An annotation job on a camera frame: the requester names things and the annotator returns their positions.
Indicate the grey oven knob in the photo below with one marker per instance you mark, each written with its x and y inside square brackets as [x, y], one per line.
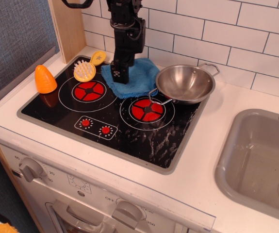
[30, 169]
[128, 214]

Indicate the blue towel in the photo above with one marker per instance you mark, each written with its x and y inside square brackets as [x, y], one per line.
[142, 77]

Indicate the right grey oven knob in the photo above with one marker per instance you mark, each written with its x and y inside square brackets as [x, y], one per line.
[128, 214]

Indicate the left grey oven knob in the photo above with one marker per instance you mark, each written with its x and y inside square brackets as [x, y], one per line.
[30, 169]

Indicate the yellow dish brush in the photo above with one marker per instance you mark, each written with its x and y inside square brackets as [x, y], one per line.
[85, 71]

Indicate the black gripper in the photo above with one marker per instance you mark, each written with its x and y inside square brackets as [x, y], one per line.
[129, 40]

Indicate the grey sink basin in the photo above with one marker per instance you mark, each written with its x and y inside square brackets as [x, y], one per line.
[248, 168]

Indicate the grey oven door handle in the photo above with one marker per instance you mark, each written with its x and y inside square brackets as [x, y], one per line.
[80, 219]

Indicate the black toy stove top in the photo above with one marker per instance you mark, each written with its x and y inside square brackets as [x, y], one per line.
[150, 132]

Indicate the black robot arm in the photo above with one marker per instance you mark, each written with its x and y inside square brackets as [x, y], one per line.
[124, 11]

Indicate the orange fuzzy object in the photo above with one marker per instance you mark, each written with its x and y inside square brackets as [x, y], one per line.
[7, 228]

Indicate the orange toy carrot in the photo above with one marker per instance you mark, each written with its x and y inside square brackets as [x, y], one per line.
[44, 81]

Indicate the steel bowl with handles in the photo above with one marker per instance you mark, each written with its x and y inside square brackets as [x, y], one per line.
[185, 84]

